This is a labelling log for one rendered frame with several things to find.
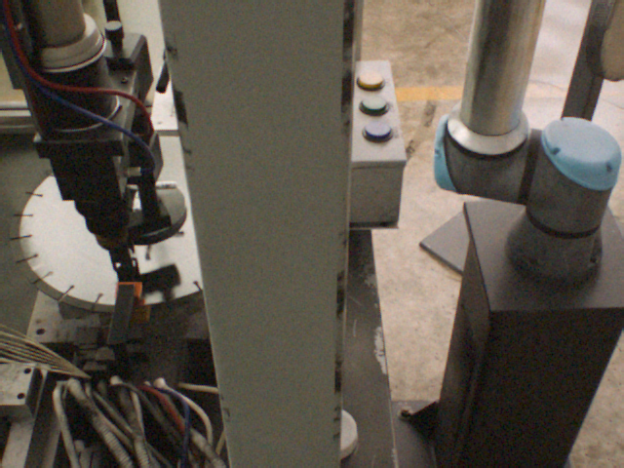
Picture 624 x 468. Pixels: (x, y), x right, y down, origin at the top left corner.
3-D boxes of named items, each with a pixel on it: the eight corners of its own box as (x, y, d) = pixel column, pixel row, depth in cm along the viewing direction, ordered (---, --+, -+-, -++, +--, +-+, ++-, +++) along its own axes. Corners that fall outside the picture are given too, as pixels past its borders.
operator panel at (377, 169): (328, 128, 155) (329, 60, 144) (384, 127, 155) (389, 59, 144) (334, 230, 135) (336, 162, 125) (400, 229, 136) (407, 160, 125)
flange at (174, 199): (175, 176, 114) (174, 163, 113) (195, 228, 107) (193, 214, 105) (97, 195, 112) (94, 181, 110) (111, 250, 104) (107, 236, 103)
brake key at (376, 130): (364, 130, 132) (365, 120, 130) (388, 130, 132) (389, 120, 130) (366, 145, 129) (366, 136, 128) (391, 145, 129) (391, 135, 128)
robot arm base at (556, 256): (585, 216, 137) (600, 173, 130) (611, 284, 127) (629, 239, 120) (496, 219, 137) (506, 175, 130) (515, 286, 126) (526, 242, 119)
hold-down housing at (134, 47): (132, 160, 98) (98, 9, 83) (170, 164, 98) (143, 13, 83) (118, 191, 94) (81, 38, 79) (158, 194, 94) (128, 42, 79)
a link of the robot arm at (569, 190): (604, 240, 120) (629, 170, 110) (512, 222, 122) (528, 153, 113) (606, 188, 128) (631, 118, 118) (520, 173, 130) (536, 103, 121)
